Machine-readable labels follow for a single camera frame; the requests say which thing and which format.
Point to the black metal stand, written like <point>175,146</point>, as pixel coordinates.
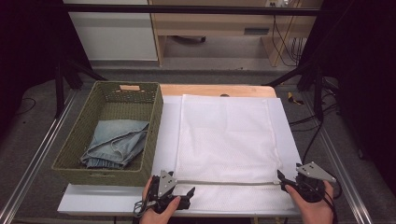
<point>59,90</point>
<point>317,93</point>

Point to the light blue denim jeans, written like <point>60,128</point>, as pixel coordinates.
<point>115,143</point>

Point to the aluminium rail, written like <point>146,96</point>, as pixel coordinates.
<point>39,155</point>
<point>355,202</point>

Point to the light wooden desk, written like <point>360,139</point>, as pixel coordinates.
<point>214,23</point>

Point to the black horizontal frame bar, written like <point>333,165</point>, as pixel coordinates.
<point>186,9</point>

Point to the yellow and black tool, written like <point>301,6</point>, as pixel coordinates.
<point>292,99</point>

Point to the dark curtain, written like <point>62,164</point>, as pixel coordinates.
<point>28,46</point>
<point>364,77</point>

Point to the person's right hand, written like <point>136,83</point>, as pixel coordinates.
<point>316,213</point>

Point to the black round table grommet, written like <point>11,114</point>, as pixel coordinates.
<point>224,95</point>

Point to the white mesh laundry bag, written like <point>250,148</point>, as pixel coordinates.
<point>227,140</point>

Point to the white board sheet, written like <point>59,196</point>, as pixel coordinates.
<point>168,124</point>

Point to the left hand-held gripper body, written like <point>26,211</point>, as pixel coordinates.
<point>166,185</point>

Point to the white cabinet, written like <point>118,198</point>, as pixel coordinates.
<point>115,37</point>

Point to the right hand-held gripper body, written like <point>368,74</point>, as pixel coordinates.
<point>313,174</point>

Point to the grey desk label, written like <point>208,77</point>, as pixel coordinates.
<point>256,31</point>

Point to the white power strip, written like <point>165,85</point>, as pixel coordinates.
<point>277,3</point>

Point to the green woven basket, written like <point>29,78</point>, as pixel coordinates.
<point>90,124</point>

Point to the person's left hand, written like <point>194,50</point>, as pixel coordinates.
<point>155,217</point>

